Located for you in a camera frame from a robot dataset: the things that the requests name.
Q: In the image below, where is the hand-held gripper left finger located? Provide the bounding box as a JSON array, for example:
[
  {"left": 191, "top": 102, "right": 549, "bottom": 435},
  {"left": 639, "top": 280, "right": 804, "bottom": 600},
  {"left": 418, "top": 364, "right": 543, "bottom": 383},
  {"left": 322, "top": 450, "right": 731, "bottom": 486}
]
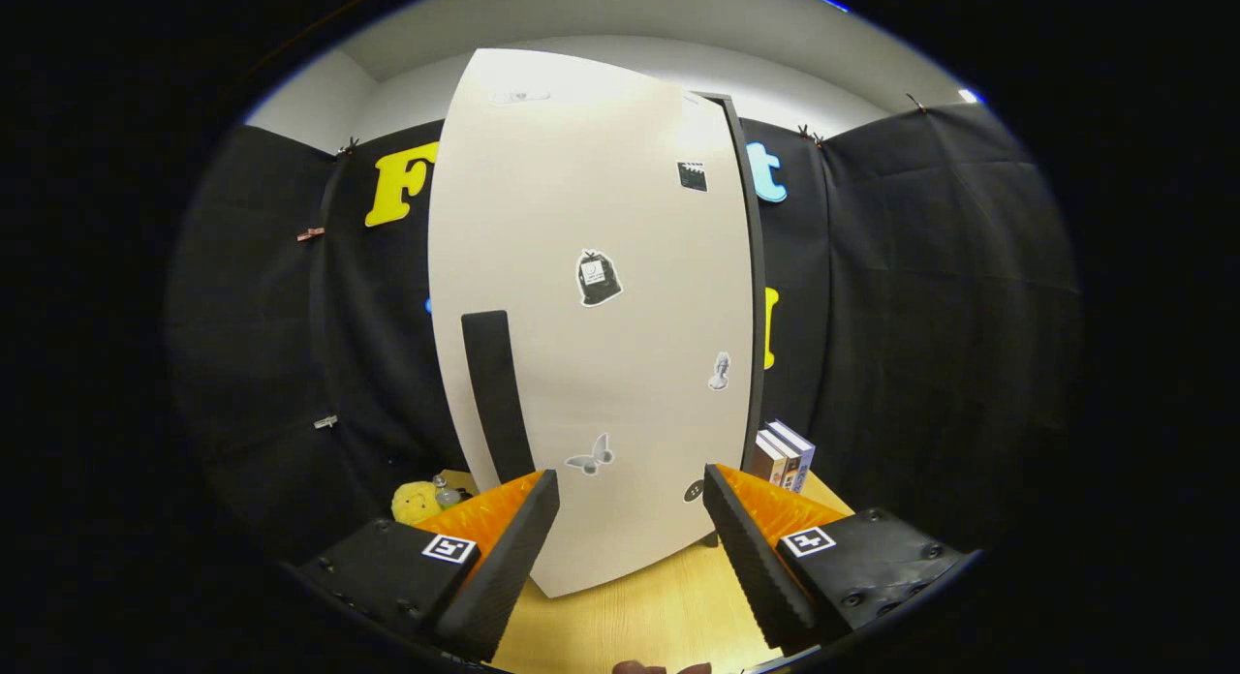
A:
[{"left": 295, "top": 469, "right": 561, "bottom": 663}]

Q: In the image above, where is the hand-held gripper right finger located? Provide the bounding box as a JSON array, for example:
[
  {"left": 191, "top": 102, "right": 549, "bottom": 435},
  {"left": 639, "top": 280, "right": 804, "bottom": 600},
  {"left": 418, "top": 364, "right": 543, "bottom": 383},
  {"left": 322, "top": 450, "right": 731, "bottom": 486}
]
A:
[{"left": 702, "top": 464, "right": 970, "bottom": 656}]

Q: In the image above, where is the black door handle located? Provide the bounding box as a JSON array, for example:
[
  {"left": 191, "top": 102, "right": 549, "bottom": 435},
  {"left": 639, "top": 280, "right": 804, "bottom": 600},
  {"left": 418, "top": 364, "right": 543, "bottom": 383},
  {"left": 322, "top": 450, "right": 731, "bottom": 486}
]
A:
[{"left": 461, "top": 310, "right": 537, "bottom": 484}]

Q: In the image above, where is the beige shoe cabinet door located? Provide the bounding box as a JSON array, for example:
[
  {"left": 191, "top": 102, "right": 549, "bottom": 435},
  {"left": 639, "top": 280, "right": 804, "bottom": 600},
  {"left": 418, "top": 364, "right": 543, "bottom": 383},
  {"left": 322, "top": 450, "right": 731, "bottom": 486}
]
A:
[{"left": 428, "top": 47, "right": 755, "bottom": 598}]

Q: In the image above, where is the grey shoe cabinet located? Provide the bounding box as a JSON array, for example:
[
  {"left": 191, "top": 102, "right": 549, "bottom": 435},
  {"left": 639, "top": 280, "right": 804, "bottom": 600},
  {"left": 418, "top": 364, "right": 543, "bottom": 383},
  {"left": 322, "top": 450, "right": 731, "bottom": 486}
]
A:
[{"left": 693, "top": 91, "right": 768, "bottom": 472}]

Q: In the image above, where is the dark brown book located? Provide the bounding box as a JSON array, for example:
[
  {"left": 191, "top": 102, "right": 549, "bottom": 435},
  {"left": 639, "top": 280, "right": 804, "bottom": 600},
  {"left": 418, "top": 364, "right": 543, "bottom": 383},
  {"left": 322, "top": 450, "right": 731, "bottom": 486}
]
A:
[{"left": 751, "top": 432, "right": 788, "bottom": 488}]

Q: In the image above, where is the white spine book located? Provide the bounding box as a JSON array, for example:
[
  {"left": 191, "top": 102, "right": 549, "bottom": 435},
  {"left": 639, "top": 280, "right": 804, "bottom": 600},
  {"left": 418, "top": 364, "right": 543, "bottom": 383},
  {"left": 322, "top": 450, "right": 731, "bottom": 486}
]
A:
[{"left": 760, "top": 427, "right": 805, "bottom": 491}]

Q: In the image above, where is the yellow plush toy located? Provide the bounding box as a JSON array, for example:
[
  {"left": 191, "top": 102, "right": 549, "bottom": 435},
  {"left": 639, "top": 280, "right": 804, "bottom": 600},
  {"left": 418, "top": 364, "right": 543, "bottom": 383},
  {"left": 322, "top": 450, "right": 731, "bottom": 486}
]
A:
[{"left": 391, "top": 480, "right": 442, "bottom": 526}]

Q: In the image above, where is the blue spine book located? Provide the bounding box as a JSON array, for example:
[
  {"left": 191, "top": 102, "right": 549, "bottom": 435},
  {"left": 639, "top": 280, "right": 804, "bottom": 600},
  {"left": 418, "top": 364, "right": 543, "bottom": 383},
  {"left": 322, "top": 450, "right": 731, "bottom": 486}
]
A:
[{"left": 770, "top": 419, "right": 817, "bottom": 493}]

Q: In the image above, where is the black backdrop cloth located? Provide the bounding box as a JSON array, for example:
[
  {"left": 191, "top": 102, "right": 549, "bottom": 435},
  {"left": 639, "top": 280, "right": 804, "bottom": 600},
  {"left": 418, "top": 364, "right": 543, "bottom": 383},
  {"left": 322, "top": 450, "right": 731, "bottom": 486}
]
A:
[{"left": 165, "top": 98, "right": 1081, "bottom": 568}]

